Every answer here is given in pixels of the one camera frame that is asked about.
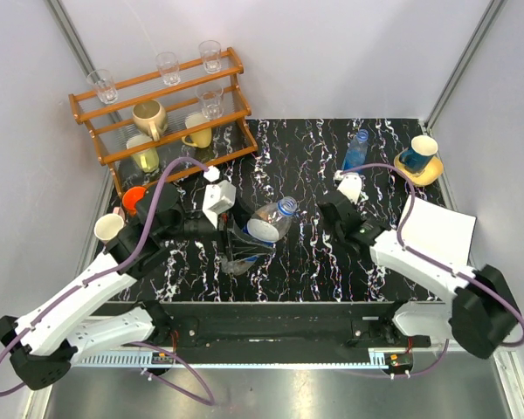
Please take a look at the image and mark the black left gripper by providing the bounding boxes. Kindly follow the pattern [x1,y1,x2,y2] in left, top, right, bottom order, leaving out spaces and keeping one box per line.
[159,189,276,260]

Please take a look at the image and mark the Pepsi bottle blue cap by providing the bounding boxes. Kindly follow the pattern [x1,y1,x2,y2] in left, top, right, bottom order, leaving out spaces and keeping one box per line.
[221,196,298,276]

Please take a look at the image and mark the clear blue water bottle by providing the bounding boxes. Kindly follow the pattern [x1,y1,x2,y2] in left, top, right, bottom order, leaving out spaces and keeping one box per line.
[341,129,369,171]

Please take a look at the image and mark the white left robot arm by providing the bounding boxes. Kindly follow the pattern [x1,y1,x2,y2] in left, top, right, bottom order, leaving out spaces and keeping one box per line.
[0,181,279,390]

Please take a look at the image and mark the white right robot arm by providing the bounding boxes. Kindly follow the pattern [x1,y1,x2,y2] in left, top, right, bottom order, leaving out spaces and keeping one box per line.
[318,191,522,359]

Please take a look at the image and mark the blue cup white inside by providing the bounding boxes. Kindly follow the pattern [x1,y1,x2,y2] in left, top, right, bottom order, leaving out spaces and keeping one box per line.
[398,135,438,174]

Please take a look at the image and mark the yellow mug on shelf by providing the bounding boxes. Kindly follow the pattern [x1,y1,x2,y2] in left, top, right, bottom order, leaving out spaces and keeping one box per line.
[182,113,212,148]

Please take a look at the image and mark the yellow saucer plate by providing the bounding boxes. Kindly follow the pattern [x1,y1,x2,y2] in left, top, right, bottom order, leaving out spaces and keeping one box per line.
[394,155,444,187]

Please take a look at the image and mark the orange mug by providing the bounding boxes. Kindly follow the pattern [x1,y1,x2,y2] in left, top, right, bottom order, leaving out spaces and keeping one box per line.
[121,186,147,216]

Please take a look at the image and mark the pale green mug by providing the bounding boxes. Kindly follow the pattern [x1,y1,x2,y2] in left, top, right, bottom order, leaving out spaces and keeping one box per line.
[126,134,159,173]

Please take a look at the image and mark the wooden three-tier shelf rack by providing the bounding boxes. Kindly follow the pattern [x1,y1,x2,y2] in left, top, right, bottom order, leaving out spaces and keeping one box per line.
[69,47,258,196]

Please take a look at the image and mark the pink mug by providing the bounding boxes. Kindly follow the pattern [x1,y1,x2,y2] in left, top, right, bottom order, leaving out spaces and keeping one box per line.
[93,207,126,244]

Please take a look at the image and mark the clear glass middle shelf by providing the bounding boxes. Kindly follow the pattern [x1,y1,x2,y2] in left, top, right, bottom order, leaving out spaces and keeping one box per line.
[196,84,224,120]

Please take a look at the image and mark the beige ceramic mug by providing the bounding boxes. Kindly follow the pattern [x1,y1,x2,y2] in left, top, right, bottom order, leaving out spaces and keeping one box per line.
[132,100,168,141]

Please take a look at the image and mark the clear glass top right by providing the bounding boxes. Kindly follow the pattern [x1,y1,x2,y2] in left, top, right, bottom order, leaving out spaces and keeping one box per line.
[198,40,222,74]

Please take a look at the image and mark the clear glass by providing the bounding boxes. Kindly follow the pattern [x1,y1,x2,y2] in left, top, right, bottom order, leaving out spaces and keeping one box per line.
[198,40,222,74]
[155,52,181,86]
[86,69,118,105]

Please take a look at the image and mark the clear glass top middle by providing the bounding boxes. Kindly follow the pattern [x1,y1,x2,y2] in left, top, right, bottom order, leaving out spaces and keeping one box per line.
[155,52,181,86]

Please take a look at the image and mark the clear glass top left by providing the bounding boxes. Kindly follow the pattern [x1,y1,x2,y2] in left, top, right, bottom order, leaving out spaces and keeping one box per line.
[86,69,118,105]

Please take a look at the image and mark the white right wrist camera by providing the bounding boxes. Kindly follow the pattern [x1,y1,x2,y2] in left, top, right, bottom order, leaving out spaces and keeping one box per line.
[334,170,362,204]

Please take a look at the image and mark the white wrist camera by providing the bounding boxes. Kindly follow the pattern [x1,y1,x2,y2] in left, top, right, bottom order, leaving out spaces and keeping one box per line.
[202,166,237,227]
[334,170,362,204]

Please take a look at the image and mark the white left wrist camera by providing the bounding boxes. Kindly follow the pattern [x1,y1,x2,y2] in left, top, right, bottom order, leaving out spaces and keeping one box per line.
[202,166,237,227]

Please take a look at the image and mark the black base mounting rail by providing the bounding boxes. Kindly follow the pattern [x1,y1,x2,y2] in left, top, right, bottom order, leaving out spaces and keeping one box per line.
[91,300,433,366]

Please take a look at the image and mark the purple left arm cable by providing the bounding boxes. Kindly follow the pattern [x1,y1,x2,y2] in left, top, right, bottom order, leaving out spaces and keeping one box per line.
[0,157,213,397]

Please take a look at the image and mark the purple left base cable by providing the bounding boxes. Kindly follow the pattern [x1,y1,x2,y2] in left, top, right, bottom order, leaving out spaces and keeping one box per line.
[133,340,217,406]

